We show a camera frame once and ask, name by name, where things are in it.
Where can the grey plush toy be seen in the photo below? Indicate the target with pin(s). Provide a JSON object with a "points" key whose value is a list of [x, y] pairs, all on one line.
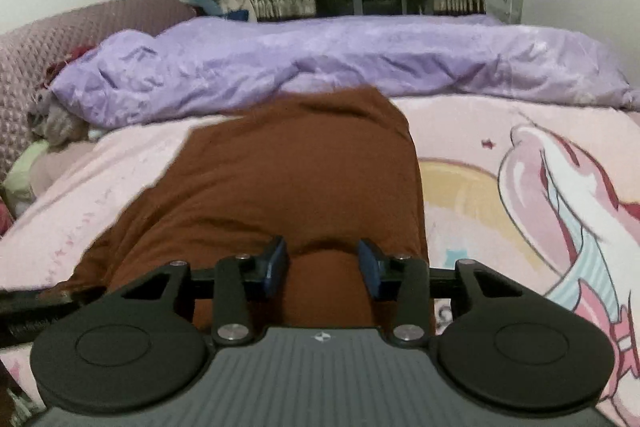
{"points": [[57, 119]]}

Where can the mauve quilted headboard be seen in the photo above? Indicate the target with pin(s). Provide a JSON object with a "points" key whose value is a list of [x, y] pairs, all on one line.
{"points": [[60, 37]]}

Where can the purple quilt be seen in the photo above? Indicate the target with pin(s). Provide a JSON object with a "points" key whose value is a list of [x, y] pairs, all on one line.
{"points": [[350, 57]]}

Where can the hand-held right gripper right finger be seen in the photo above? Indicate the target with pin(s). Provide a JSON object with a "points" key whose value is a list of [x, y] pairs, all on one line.
{"points": [[372, 272]]}

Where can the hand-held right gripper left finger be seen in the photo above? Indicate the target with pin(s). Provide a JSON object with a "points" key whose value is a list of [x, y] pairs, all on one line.
{"points": [[272, 269]]}

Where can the light green cloth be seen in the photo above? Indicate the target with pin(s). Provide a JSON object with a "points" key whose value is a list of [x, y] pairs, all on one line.
{"points": [[25, 172]]}

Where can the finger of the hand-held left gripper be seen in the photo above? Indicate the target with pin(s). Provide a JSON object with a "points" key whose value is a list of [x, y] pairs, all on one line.
{"points": [[35, 298]]}

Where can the pink printed blanket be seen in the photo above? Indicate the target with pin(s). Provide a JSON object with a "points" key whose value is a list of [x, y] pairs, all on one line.
{"points": [[500, 217]]}

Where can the brown jacket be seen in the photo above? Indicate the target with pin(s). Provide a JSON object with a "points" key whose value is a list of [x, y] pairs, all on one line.
{"points": [[280, 167]]}

